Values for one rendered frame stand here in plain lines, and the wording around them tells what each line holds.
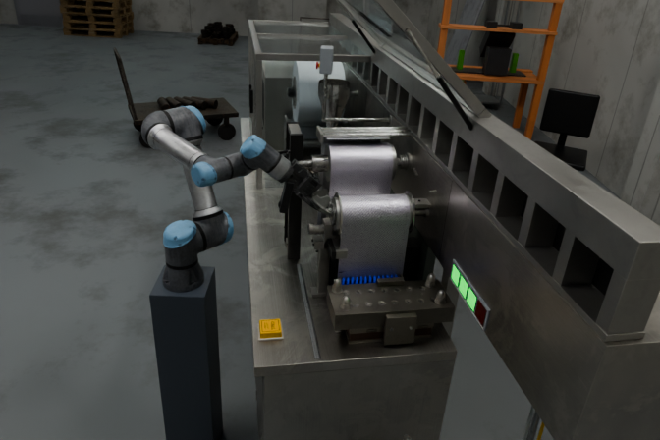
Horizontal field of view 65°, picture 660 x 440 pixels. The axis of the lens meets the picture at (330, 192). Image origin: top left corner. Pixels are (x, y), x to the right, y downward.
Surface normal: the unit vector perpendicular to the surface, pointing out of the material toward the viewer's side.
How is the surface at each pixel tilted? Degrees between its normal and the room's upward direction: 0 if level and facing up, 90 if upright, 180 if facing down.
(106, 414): 0
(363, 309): 0
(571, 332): 90
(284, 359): 0
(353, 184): 92
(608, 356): 90
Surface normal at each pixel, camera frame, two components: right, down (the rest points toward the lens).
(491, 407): 0.05, -0.90
